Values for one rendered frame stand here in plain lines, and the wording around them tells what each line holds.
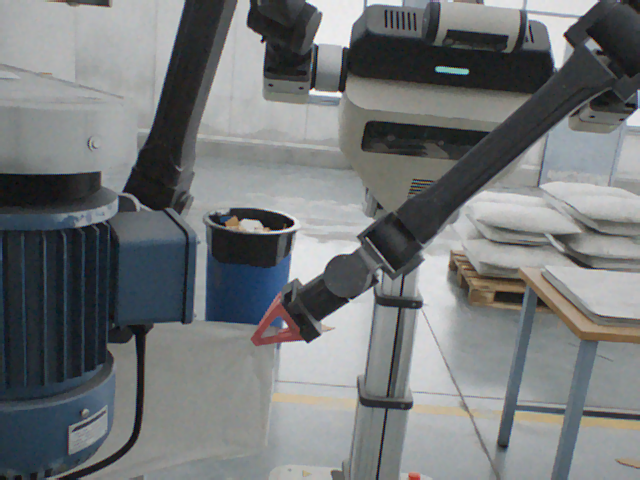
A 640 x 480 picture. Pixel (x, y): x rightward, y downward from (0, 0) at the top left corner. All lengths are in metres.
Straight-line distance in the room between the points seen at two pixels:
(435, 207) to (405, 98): 0.41
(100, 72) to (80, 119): 8.74
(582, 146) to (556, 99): 8.80
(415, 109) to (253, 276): 2.02
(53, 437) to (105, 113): 0.28
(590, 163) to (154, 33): 5.95
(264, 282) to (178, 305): 2.56
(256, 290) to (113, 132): 2.66
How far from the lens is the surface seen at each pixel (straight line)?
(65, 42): 9.39
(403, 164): 1.35
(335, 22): 8.90
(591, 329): 2.20
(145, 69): 9.13
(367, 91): 1.27
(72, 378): 0.63
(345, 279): 0.86
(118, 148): 0.57
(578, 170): 9.70
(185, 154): 0.89
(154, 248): 0.61
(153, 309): 0.63
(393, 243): 0.92
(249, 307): 3.22
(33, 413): 0.62
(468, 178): 0.88
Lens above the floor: 1.47
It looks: 15 degrees down
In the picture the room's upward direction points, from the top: 6 degrees clockwise
